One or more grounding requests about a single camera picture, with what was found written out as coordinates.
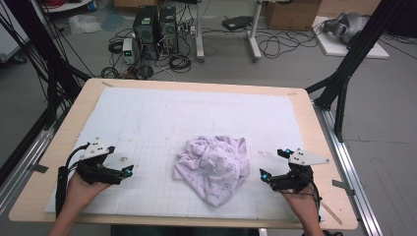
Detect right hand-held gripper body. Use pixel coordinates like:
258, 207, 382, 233
274, 147, 330, 193

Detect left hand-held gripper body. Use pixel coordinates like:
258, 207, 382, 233
76, 138, 115, 185

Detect pale purple patterned towel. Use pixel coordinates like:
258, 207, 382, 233
172, 135, 251, 208

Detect person's right hand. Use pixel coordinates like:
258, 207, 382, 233
281, 185, 321, 224

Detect person's left hand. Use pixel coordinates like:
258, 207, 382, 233
65, 172, 112, 214

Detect thin wooden stick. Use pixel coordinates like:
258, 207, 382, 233
320, 200, 343, 226

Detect white grid mat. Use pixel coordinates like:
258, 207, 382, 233
43, 87, 327, 221

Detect white power supply unit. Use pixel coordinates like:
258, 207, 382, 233
122, 37, 136, 65

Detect white floor board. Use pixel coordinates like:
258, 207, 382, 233
313, 16, 390, 60

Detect large black computer tower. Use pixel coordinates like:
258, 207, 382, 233
132, 5, 161, 61

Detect white desk leg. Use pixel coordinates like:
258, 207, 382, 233
247, 0, 264, 63
195, 0, 206, 63

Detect clear plastic bag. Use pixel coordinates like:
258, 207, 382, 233
68, 14, 102, 34

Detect teal floor sheet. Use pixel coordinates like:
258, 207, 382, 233
100, 11, 126, 32

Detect slim black computer tower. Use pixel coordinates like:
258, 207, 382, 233
158, 6, 180, 55

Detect grey robot head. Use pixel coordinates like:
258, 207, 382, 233
322, 12, 370, 45

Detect brown cardboard box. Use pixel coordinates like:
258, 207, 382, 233
265, 0, 323, 31

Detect flat black device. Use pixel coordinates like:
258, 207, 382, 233
221, 15, 254, 31

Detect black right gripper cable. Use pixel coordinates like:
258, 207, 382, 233
306, 176, 323, 221

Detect aluminium rail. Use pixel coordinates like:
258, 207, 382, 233
0, 127, 57, 214
314, 102, 384, 236

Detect black sleeved left gripper cable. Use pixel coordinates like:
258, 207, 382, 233
54, 142, 90, 218

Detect coiled black floor cable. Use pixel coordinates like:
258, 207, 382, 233
168, 53, 193, 74
107, 38, 125, 55

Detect loose black floor cables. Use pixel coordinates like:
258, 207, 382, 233
255, 29, 321, 60

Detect black metal frame stand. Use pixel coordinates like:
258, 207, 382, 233
305, 0, 407, 143
0, 0, 92, 131

